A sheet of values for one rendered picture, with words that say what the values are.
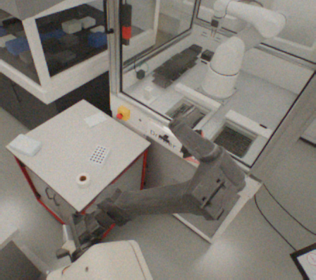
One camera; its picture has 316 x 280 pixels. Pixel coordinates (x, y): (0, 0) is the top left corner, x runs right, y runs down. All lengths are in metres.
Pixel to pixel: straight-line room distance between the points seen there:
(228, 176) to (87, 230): 0.45
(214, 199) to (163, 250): 1.59
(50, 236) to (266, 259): 1.63
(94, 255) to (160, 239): 1.51
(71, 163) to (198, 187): 1.10
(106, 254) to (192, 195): 0.24
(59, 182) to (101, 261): 0.89
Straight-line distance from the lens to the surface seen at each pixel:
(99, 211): 0.76
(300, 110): 1.03
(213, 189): 0.49
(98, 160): 1.43
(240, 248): 2.23
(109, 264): 0.60
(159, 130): 1.44
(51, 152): 1.57
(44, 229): 2.19
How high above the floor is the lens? 1.96
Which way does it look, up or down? 46 degrees down
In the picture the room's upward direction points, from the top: 8 degrees clockwise
